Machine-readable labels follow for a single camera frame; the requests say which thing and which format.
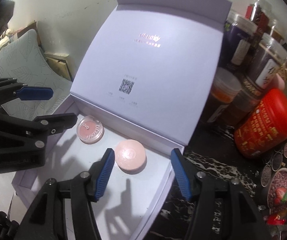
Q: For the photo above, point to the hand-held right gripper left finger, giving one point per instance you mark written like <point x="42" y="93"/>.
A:
<point x="104" y="175"/>

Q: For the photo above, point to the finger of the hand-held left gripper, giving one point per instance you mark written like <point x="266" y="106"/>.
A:
<point x="36" y="93"/>
<point x="56" y="122"/>

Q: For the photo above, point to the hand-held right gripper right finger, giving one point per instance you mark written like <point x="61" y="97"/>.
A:
<point x="181" y="175"/>

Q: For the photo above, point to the small round peach compact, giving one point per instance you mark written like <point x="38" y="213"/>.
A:
<point x="131" y="155"/>

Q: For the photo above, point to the blush compact with clear lid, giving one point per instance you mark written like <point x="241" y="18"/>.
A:
<point x="89" y="130"/>

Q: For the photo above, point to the lavender gift box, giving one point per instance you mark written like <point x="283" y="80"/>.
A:
<point x="143" y="67"/>

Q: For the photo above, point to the tan wooden board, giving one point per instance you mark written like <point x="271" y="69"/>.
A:
<point x="58" y="66"/>

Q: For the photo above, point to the leaf pattern cushion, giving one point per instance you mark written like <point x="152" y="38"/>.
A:
<point x="21" y="60"/>

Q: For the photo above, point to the white lid orange jar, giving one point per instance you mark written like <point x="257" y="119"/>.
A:
<point x="223" y="92"/>

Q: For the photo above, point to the brown patterned jar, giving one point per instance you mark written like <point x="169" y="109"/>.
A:
<point x="243" y="102"/>

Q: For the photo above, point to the red canister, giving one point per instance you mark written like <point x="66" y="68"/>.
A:
<point x="266" y="125"/>

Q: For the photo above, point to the black gold cereal bag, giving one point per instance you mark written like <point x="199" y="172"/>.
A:
<point x="283" y="180"/>

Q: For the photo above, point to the red snack wrapper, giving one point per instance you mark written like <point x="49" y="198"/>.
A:
<point x="276" y="220"/>

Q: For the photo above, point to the white label clear jar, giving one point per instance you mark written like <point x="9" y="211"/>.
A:
<point x="266" y="65"/>

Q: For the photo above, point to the purple label jar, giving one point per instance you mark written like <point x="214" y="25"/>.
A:
<point x="236" y="40"/>

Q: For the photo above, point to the dark red contents jar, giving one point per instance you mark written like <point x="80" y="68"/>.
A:
<point x="261" y="12"/>

